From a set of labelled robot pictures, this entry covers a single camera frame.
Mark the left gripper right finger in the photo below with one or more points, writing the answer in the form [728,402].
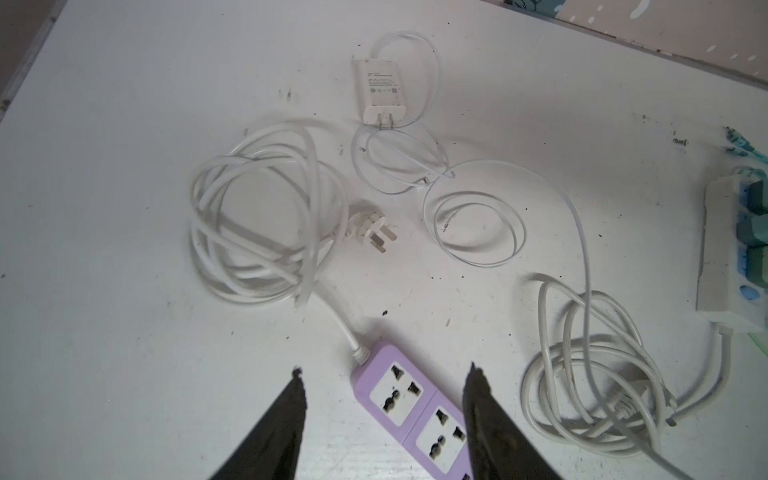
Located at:
[497,447]

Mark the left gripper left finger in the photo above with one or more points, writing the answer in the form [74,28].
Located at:
[272,447]

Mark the purple power strip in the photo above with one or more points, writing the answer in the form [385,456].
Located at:
[414,412]

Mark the white blue power strip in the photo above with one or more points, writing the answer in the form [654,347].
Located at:
[594,383]

